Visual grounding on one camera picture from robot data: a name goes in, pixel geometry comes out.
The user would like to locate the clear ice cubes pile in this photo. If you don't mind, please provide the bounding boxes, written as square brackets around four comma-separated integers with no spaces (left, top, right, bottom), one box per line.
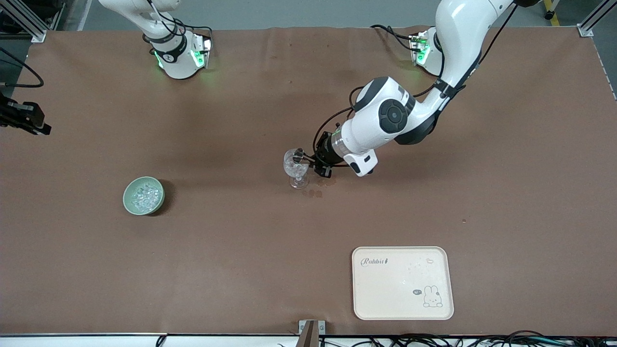
[131,182,161,213]

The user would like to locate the clear wine glass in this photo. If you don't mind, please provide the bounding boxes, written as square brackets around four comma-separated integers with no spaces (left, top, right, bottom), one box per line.
[283,149,310,189]

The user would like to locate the green ceramic bowl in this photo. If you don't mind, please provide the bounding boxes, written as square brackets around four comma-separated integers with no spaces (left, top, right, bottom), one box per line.
[122,176,165,216]

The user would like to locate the cream rabbit print tray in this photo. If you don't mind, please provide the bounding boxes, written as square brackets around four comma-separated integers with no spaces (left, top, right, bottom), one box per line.
[351,246,455,321]

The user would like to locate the brown table cloth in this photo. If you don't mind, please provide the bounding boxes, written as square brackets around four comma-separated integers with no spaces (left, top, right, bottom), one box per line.
[0,27,617,336]

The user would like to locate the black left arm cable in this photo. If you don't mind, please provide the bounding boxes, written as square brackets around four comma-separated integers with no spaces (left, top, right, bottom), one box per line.
[312,0,517,160]

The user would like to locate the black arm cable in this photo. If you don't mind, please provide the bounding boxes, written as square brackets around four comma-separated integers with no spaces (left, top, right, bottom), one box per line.
[312,0,517,160]
[0,47,45,89]

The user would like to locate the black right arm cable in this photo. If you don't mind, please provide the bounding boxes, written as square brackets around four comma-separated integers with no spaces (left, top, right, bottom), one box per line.
[0,47,45,89]

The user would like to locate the aluminium frame post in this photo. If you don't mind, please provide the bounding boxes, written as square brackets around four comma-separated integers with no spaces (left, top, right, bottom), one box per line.
[0,0,47,42]
[577,0,617,38]

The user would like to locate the black left base cable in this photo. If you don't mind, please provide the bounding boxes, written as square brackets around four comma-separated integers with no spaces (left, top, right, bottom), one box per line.
[370,24,420,52]

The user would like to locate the metal table edge bracket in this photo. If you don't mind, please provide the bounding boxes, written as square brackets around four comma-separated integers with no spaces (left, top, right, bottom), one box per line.
[298,320,326,347]

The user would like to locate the black cable bundle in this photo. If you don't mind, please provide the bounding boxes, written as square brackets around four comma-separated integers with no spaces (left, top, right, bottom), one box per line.
[318,331,617,347]

